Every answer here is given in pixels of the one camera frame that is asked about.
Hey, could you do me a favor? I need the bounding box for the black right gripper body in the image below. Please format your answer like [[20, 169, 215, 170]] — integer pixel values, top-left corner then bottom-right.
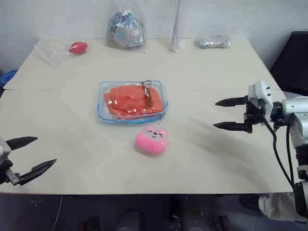
[[243, 95, 267, 134]]

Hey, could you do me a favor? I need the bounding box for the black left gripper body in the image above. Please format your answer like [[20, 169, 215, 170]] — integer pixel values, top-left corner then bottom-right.
[[0, 159, 22, 186]]

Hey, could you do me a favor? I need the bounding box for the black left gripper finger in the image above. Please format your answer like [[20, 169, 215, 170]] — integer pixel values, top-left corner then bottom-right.
[[17, 158, 57, 186], [5, 136, 39, 151]]

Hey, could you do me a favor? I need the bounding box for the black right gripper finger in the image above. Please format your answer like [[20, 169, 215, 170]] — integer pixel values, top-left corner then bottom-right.
[[215, 96, 246, 108], [213, 121, 248, 132]]

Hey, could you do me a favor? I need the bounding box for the clear pouch with orange contents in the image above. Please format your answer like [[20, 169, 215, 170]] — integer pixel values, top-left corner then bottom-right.
[[96, 79, 168, 125]]

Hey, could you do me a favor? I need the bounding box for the red item in clear bag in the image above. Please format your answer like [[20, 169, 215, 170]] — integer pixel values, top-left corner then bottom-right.
[[33, 38, 90, 70]]

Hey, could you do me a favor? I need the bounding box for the orange cloth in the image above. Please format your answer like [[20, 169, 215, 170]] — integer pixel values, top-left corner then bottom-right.
[[103, 85, 165, 121]]

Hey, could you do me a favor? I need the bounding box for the clear bag of mixed items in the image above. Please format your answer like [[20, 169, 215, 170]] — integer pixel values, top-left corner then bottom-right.
[[106, 4, 149, 52]]

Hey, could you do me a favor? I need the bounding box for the silver wrapped packet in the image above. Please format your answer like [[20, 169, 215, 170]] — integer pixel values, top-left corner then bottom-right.
[[195, 34, 233, 50]]

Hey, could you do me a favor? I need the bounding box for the black box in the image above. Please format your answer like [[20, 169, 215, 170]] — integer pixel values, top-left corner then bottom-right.
[[269, 31, 308, 97]]

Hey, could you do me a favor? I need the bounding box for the blue plastic basin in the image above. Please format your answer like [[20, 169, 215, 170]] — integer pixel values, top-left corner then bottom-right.
[[0, 69, 18, 89]]

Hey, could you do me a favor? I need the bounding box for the pink plush bunny toy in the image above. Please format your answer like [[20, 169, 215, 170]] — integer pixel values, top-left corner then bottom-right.
[[135, 125, 168, 157]]

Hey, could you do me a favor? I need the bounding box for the lavender cone in plastic wrap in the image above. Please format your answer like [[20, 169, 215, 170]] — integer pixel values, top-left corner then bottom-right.
[[169, 0, 186, 53]]

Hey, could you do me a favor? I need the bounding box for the white cloth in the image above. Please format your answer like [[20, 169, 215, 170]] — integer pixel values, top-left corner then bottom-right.
[[258, 192, 297, 222]]

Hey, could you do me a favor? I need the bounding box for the red rubber bulb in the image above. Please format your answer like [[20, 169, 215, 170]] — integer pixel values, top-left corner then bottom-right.
[[68, 41, 89, 55]]

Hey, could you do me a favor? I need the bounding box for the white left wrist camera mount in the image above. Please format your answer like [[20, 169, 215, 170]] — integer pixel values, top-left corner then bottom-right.
[[0, 135, 13, 165]]

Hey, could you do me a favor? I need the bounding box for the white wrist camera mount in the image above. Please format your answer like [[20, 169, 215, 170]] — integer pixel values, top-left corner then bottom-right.
[[0, 135, 13, 165], [247, 79, 274, 110]]

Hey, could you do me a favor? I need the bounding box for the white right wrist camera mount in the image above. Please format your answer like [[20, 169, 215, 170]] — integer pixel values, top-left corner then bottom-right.
[[247, 79, 274, 110]]

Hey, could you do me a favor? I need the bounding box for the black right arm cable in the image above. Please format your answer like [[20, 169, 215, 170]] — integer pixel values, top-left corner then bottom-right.
[[258, 102, 298, 193]]

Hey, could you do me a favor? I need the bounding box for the brown keychain strap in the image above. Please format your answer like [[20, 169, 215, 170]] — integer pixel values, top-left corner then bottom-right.
[[141, 79, 155, 108]]

